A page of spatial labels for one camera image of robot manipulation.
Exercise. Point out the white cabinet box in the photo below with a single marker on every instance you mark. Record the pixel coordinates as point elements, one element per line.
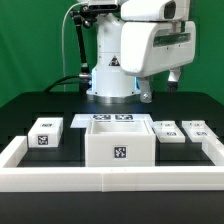
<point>119,144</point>

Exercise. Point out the white U-shaped fence frame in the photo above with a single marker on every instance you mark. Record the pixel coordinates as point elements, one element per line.
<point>82,179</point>

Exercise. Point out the small white tagged block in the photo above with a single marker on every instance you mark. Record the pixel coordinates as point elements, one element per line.
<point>46,132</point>

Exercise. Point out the flat white tagged panel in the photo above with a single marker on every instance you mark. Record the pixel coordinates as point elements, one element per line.
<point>82,120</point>

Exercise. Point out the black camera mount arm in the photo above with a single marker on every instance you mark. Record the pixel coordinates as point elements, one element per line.
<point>85,75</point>

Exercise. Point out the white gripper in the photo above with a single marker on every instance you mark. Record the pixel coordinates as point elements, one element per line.
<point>149,48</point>

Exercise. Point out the black camera on mount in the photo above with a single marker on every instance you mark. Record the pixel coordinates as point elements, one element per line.
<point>103,6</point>

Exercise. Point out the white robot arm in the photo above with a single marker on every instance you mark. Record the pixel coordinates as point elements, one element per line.
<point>109,82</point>

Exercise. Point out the white door panel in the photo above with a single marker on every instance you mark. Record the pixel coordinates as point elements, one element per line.
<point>168,132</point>
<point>197,130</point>

